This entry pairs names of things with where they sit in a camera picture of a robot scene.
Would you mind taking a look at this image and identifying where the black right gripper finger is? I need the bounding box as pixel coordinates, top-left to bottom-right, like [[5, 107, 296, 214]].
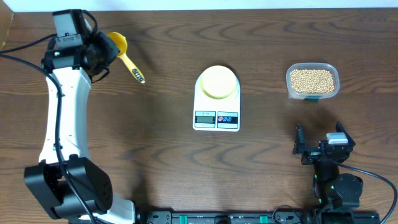
[[335, 121, 352, 140], [293, 124, 305, 154]]

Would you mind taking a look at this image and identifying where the yellow plastic measuring scoop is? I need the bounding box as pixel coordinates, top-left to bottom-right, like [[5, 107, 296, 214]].
[[107, 32, 146, 84]]

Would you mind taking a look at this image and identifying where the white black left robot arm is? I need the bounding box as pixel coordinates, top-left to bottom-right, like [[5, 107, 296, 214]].
[[24, 32, 136, 223]]

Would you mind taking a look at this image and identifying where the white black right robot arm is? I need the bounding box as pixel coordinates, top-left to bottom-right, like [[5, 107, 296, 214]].
[[293, 122, 363, 223]]

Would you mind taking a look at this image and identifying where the white digital kitchen scale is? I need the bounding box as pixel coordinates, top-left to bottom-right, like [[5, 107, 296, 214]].
[[192, 74, 241, 132]]

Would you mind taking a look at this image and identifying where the pale yellow plastic bowl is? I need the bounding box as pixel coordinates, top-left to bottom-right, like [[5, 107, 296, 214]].
[[199, 65, 238, 100]]

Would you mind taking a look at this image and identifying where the clear plastic container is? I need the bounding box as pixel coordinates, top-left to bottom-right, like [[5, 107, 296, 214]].
[[286, 63, 340, 101]]

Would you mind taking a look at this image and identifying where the brown cardboard board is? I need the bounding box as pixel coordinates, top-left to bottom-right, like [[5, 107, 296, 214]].
[[0, 0, 14, 50]]

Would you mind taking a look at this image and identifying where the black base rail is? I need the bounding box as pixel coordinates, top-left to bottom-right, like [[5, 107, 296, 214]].
[[136, 210, 382, 224]]

